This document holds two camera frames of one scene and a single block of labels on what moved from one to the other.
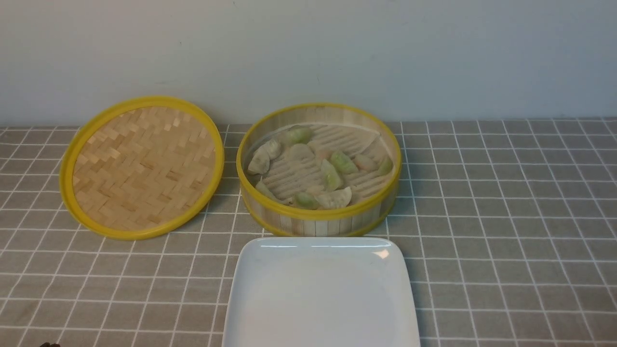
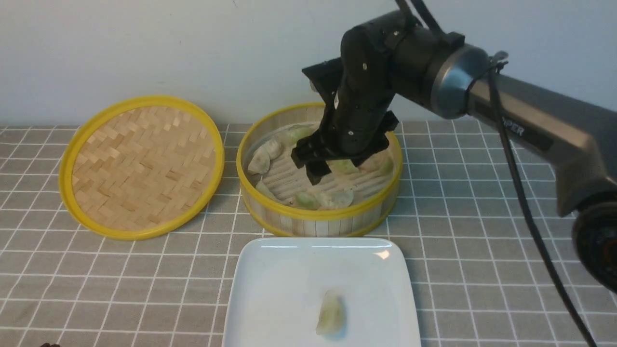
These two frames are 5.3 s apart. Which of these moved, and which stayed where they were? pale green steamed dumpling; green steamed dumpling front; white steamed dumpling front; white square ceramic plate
Moved: pale green steamed dumpling
Stayed: white square ceramic plate; green steamed dumpling front; white steamed dumpling front
